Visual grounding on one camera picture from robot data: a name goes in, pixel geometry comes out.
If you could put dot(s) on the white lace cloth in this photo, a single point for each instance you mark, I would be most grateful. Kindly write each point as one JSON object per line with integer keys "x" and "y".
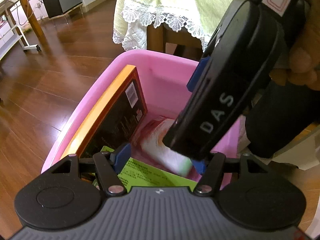
{"x": 130, "y": 24}

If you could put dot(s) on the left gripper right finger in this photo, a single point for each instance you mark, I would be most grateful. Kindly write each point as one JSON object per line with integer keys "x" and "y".
{"x": 212, "y": 175}

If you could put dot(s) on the orange red box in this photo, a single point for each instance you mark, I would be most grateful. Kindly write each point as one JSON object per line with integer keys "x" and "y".
{"x": 114, "y": 118}

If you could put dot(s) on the white shelf rack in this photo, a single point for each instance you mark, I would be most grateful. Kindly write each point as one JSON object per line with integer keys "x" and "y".
{"x": 17, "y": 33}

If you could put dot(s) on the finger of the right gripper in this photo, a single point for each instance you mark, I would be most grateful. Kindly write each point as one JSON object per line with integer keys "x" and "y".
{"x": 244, "y": 56}
{"x": 197, "y": 73}

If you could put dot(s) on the right hand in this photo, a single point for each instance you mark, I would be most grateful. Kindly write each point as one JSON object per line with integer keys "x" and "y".
{"x": 304, "y": 55}

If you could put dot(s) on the pink plastic bin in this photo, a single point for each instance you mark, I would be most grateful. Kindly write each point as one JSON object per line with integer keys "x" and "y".
{"x": 163, "y": 78}

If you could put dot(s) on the green covered sofa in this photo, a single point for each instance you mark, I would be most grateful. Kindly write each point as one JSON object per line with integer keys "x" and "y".
{"x": 180, "y": 2}

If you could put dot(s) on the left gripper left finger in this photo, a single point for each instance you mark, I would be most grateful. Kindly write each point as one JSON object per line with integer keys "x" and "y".
{"x": 108, "y": 165}

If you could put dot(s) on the white green clover box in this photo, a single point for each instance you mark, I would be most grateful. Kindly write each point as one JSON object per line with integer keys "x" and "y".
{"x": 133, "y": 170}

